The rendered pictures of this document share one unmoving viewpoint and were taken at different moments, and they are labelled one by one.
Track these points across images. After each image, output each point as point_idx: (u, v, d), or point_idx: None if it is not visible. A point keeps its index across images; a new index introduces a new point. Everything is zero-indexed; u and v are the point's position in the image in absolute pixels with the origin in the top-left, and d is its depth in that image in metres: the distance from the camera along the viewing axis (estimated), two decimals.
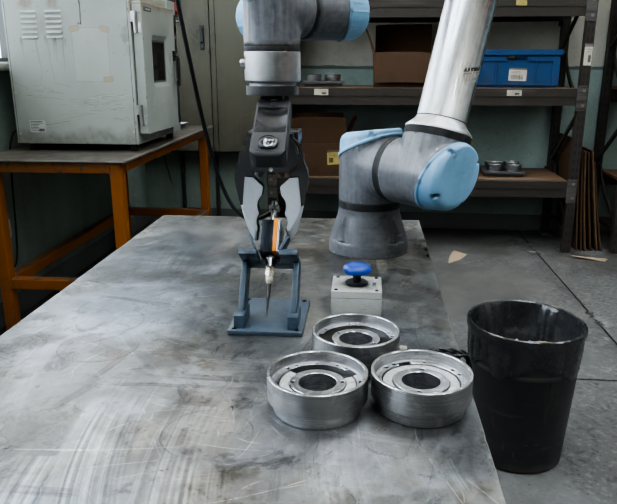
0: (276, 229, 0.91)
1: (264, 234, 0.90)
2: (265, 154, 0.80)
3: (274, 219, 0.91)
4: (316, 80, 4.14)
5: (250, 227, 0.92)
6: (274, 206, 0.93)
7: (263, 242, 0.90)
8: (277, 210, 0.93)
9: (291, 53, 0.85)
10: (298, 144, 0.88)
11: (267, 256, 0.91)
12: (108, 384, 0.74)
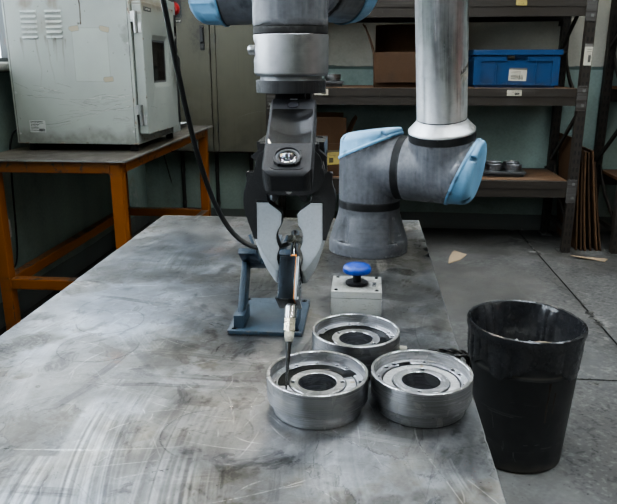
0: (294, 268, 0.69)
1: (283, 276, 0.68)
2: (284, 174, 0.58)
3: (291, 255, 0.69)
4: None
5: (269, 267, 0.71)
6: (295, 238, 0.71)
7: (282, 287, 0.68)
8: (298, 242, 0.72)
9: (317, 36, 0.63)
10: (325, 158, 0.66)
11: (286, 304, 0.69)
12: (108, 384, 0.74)
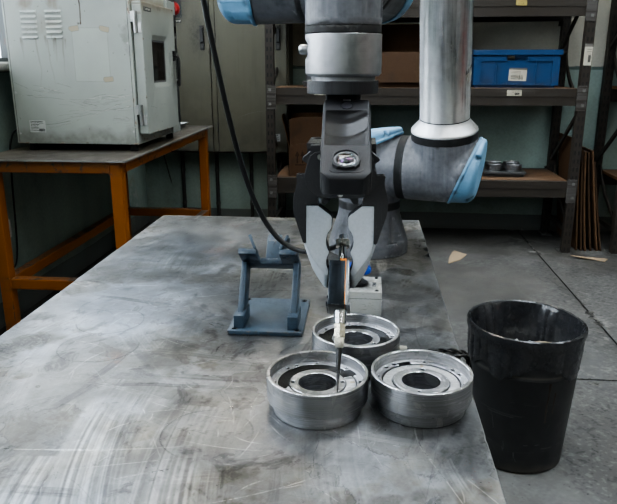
0: (344, 273, 0.67)
1: (333, 281, 0.67)
2: (343, 177, 0.57)
3: (341, 260, 0.68)
4: None
5: (318, 271, 0.69)
6: (343, 241, 0.70)
7: (332, 292, 0.67)
8: (346, 246, 0.70)
9: (372, 36, 0.62)
10: (378, 160, 0.65)
11: (336, 310, 0.68)
12: (108, 384, 0.74)
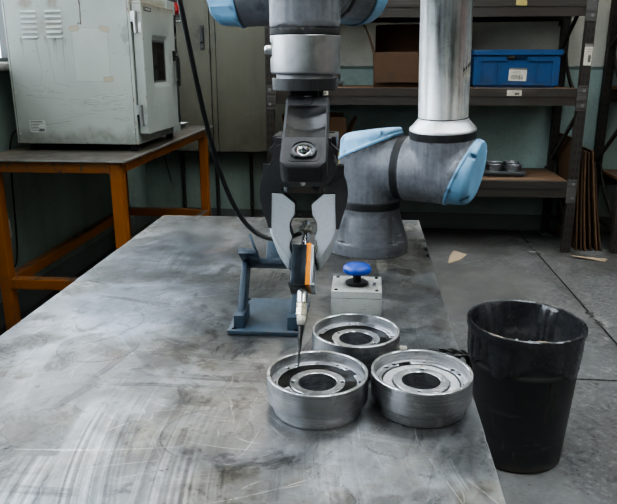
0: (309, 256, 0.73)
1: (295, 263, 0.73)
2: (301, 166, 0.62)
3: (306, 244, 0.73)
4: None
5: (282, 255, 0.75)
6: (306, 227, 0.75)
7: (294, 273, 0.72)
8: (309, 232, 0.76)
9: (330, 37, 0.68)
10: (337, 152, 0.70)
11: (298, 290, 0.73)
12: (108, 384, 0.74)
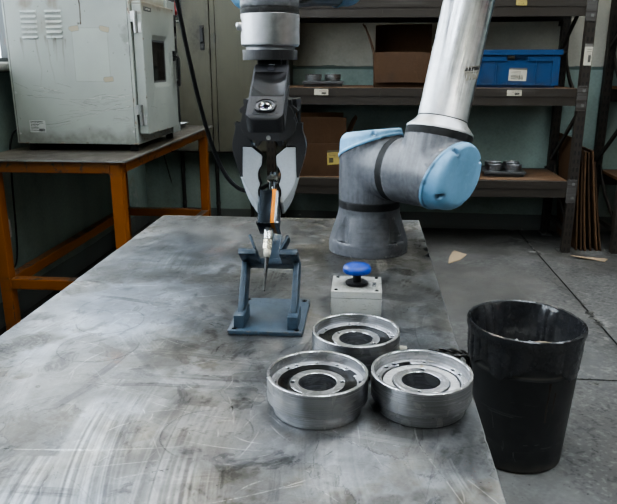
0: (274, 200, 0.87)
1: (262, 205, 0.87)
2: (262, 118, 0.76)
3: (272, 190, 0.87)
4: (316, 80, 4.14)
5: (252, 200, 0.89)
6: (272, 177, 0.89)
7: (261, 213, 0.86)
8: (275, 181, 0.90)
9: (289, 15, 0.82)
10: (297, 111, 0.85)
11: (265, 228, 0.87)
12: (108, 384, 0.74)
